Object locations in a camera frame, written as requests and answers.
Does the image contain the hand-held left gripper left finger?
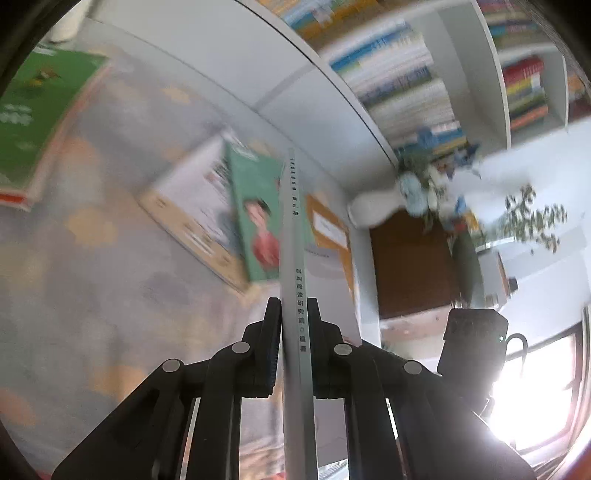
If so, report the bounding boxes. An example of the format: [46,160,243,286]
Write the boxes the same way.
[50,296,282,480]

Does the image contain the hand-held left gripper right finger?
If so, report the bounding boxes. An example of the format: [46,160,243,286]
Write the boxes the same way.
[307,296,539,480]

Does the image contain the thin white grey book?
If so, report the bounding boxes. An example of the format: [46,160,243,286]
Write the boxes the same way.
[279,148,365,480]

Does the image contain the orange book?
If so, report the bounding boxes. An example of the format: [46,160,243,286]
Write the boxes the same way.
[304,194,357,305]

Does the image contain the green book with child picture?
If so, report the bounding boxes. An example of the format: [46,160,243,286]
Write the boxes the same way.
[224,138,283,283]

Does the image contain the white book with monkey drawing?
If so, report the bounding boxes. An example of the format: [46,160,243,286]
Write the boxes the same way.
[137,131,252,296]

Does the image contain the row of red yellow books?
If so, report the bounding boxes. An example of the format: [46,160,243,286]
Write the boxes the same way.
[501,58,550,132]

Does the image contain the row of colourful shelf books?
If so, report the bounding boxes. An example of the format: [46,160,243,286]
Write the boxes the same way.
[259,0,467,153]

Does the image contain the white appliance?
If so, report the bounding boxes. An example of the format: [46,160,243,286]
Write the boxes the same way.
[475,249,520,308]

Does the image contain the dark green cloth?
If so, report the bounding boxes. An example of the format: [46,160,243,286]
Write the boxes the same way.
[450,228,485,308]

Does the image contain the window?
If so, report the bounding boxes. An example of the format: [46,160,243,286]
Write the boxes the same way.
[487,318,591,462]

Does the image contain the dark wooden cabinet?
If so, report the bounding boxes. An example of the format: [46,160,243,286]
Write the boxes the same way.
[369,212,467,319]

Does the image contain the green leafy branches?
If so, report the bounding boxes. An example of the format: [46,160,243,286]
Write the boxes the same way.
[480,184,570,254]

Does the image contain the white ceramic vase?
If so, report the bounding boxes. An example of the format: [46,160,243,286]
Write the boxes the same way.
[347,187,407,227]

